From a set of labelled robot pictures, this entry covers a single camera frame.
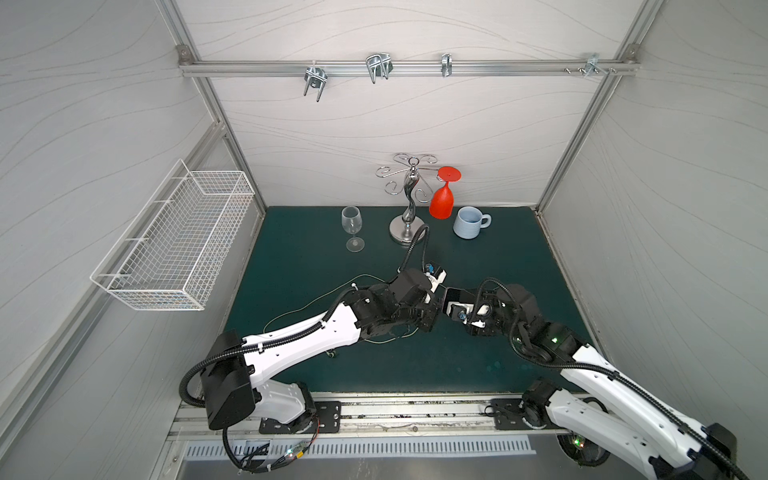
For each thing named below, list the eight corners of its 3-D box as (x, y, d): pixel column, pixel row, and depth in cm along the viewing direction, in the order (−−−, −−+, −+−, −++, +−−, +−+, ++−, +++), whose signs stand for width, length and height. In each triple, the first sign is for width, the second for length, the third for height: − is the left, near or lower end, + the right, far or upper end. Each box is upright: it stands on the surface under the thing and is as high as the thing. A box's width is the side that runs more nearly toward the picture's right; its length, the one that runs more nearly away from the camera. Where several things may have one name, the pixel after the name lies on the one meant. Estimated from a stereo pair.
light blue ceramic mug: (448, 230, 115) (450, 218, 110) (463, 214, 121) (466, 201, 115) (472, 244, 110) (476, 232, 105) (487, 226, 116) (491, 214, 111)
